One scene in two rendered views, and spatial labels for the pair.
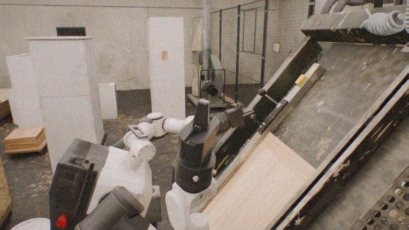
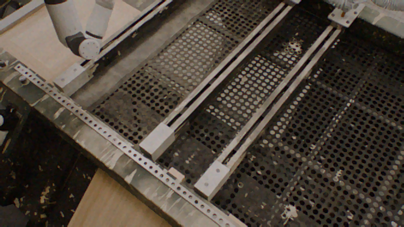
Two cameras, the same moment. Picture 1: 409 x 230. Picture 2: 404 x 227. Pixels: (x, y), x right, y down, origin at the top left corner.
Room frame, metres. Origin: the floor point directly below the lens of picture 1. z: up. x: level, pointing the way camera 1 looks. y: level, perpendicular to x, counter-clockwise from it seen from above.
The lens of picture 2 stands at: (-0.55, 0.93, 1.38)
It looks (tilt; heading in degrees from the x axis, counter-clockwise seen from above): 10 degrees down; 301
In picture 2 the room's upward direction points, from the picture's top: 30 degrees clockwise
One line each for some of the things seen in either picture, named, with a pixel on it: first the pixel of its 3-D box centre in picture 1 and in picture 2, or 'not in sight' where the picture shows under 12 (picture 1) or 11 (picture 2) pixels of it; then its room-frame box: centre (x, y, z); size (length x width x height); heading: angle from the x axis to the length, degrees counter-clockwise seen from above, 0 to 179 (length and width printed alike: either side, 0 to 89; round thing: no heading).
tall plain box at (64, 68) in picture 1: (74, 105); not in sight; (3.43, 1.75, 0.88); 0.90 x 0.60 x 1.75; 15
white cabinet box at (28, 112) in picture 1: (43, 114); not in sight; (4.79, 3.05, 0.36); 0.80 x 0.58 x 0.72; 15
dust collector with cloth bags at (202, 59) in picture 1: (205, 62); not in sight; (6.86, 0.02, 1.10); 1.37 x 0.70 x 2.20; 15
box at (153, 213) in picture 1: (149, 204); not in sight; (1.31, 0.32, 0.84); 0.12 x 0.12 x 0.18; 11
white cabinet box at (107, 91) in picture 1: (103, 100); not in sight; (5.82, 2.30, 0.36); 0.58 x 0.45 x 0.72; 105
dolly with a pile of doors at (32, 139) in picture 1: (29, 142); not in sight; (3.92, 2.81, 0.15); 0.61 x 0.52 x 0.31; 15
